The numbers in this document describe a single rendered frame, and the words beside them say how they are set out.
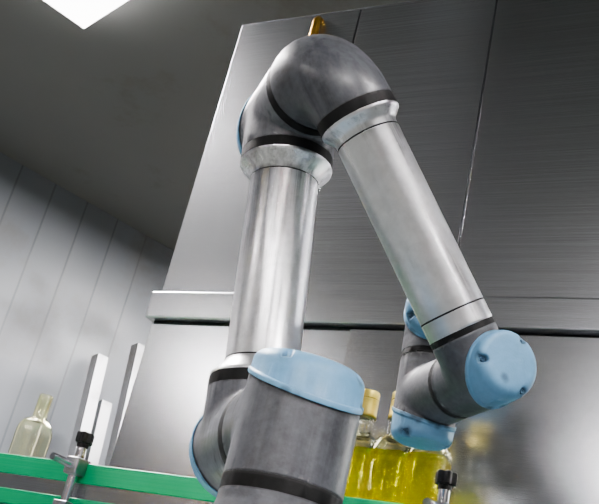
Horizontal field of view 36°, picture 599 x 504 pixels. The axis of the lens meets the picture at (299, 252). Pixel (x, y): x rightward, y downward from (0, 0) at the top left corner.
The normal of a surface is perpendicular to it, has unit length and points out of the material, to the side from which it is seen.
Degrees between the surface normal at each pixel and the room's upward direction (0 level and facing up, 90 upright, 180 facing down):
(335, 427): 90
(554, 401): 90
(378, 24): 90
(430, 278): 116
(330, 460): 90
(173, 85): 180
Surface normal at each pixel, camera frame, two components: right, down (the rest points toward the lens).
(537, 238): -0.41, -0.47
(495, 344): 0.37, -0.33
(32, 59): -0.21, 0.88
